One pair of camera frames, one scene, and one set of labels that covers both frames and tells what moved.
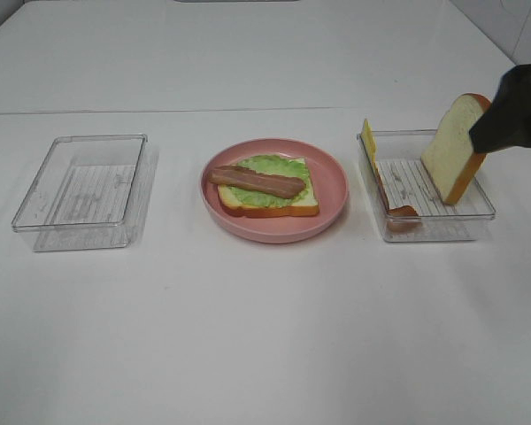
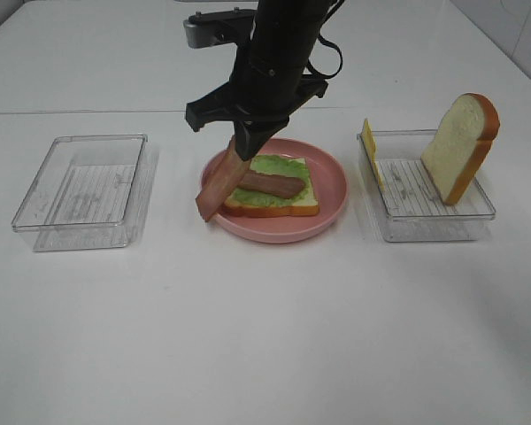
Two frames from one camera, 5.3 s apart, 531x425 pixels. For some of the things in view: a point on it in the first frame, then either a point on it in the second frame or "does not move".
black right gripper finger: [519, 116] -> [266, 86]
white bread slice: [305, 204] does not move
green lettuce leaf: [274, 166] does not move
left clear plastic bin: [92, 192] does not move
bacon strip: [403, 219] -> [228, 173]
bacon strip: [244, 179] does not move
